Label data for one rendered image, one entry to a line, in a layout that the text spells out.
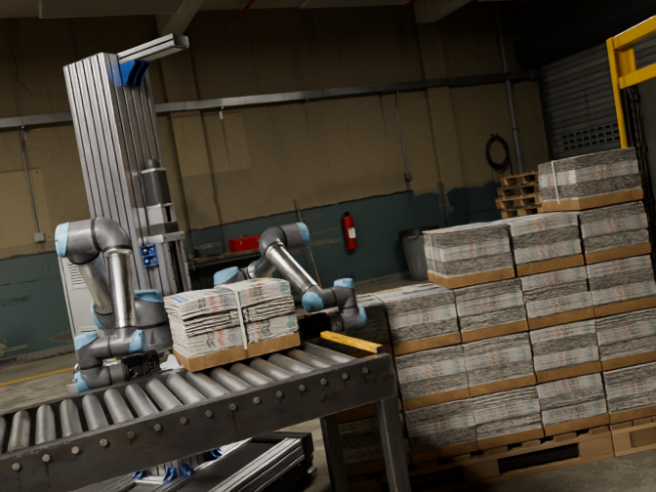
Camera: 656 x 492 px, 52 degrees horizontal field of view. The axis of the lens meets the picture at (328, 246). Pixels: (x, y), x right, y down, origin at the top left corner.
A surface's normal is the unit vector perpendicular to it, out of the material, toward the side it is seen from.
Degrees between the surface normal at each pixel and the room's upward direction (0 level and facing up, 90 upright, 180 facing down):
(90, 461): 90
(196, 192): 90
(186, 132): 90
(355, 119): 90
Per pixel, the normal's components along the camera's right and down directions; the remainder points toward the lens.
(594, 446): 0.10, 0.04
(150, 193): -0.49, 0.13
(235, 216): 0.39, -0.02
